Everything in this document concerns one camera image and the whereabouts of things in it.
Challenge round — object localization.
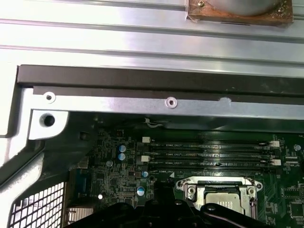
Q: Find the CPU socket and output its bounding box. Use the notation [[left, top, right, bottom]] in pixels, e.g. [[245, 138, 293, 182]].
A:
[[175, 176, 264, 220]]

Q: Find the black PC case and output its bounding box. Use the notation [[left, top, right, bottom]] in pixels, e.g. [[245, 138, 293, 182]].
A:
[[0, 63, 304, 228]]

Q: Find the metal locking lever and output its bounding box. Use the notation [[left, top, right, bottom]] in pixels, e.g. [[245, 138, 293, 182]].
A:
[[175, 176, 263, 192]]

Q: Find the silver CPU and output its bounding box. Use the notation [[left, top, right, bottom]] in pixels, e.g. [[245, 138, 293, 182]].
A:
[[200, 187, 247, 218]]

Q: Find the RAM slot with white latches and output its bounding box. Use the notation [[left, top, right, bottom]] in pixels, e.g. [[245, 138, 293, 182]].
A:
[[141, 155, 282, 169], [142, 136, 281, 150]]

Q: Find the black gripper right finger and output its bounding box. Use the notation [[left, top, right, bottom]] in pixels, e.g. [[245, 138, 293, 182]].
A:
[[163, 180, 268, 228]]

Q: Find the green motherboard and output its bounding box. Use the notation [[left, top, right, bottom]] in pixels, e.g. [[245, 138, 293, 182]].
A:
[[67, 114, 304, 228]]

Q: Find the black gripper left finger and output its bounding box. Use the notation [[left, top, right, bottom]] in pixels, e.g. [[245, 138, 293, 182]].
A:
[[88, 180, 165, 228]]

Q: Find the metal socket cover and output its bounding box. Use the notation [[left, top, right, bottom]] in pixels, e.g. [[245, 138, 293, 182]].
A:
[[186, 184, 257, 219]]

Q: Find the brown square base plate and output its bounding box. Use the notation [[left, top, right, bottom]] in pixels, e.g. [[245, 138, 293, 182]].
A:
[[187, 0, 295, 27]]

